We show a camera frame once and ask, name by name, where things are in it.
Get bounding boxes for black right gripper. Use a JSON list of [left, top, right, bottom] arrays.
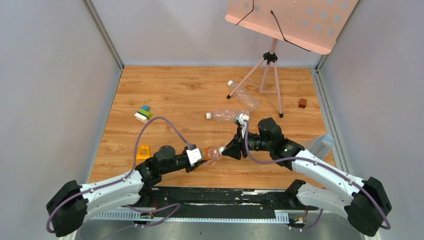
[[221, 127, 272, 161]]

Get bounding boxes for white bottle cap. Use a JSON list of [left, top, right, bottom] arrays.
[[219, 146, 226, 155]]

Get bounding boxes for orange label plastic bottle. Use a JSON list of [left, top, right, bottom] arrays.
[[199, 146, 223, 168]]

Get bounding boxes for clear bottle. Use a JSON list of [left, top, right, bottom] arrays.
[[227, 86, 260, 112], [205, 109, 250, 123]]

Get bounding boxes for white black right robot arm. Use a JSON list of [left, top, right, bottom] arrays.
[[220, 117, 392, 237]]

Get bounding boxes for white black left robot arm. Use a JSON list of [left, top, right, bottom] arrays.
[[46, 145, 204, 238]]

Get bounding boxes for yellow triangular toy block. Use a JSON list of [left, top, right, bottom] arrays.
[[135, 144, 151, 165]]

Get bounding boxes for stacked toy building blocks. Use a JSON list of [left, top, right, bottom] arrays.
[[134, 105, 152, 123]]

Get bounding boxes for small brown cube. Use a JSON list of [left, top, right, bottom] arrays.
[[298, 98, 308, 109]]

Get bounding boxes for pink music stand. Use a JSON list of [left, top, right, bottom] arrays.
[[225, 0, 359, 118]]

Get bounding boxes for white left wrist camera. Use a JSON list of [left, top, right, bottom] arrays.
[[186, 148, 203, 166]]

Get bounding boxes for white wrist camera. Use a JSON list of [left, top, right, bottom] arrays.
[[186, 148, 203, 166], [233, 113, 250, 139]]

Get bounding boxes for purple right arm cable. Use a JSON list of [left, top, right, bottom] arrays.
[[243, 120, 392, 232]]

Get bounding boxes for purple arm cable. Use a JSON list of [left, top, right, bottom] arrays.
[[45, 116, 196, 234], [243, 120, 392, 232]]

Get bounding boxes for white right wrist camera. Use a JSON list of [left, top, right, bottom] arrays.
[[233, 113, 250, 139]]

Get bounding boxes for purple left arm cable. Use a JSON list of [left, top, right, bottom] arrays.
[[45, 116, 196, 234]]

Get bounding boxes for black metal base rail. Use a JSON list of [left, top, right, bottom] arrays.
[[67, 185, 372, 224]]

